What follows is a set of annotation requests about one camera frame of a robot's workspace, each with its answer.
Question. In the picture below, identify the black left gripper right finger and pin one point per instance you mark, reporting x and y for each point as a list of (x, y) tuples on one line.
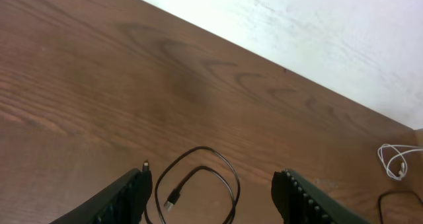
[(300, 202)]

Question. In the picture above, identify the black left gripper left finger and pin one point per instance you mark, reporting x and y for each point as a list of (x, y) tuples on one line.
[(121, 202)]

